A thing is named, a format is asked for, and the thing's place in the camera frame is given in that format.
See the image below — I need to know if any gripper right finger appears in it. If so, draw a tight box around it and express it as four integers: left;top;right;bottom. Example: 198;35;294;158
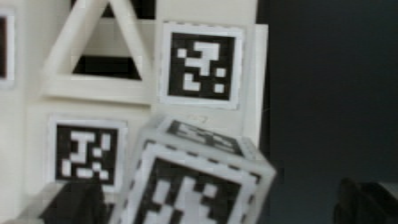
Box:
333;178;398;224

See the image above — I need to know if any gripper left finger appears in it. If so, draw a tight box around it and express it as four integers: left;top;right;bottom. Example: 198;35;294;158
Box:
17;176;113;224

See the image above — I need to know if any white tagged cube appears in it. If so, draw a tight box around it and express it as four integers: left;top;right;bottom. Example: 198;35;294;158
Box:
109;115;276;224

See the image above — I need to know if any white chair back frame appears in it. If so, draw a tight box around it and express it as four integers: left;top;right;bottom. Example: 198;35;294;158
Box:
0;0;269;224

